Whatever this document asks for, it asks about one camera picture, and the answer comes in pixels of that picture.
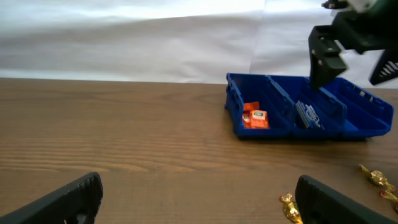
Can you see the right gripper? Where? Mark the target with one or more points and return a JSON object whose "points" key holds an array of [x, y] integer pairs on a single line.
{"points": [[367, 31]]}

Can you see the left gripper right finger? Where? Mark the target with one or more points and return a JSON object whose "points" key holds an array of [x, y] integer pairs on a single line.
{"points": [[326, 208]]}

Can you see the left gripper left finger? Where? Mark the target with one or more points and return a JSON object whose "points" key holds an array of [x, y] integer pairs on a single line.
{"points": [[68, 199]]}

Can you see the gold candy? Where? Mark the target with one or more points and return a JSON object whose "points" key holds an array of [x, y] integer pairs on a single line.
{"points": [[376, 178], [388, 195], [289, 210]]}

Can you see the blue candy pack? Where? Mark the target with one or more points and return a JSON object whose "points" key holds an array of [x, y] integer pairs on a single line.
{"points": [[313, 116], [301, 113]]}

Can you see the blue tray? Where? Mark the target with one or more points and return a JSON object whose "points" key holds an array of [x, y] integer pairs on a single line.
{"points": [[264, 132]]}

